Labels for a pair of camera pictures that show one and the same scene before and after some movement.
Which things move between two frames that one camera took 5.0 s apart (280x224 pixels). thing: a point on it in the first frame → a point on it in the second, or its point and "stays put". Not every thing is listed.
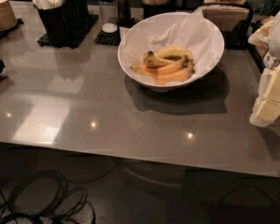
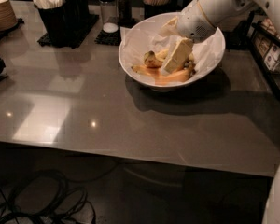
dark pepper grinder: (123, 1) stays put
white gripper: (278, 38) → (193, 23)
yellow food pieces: (152, 60) stays put
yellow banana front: (172, 77) stays put
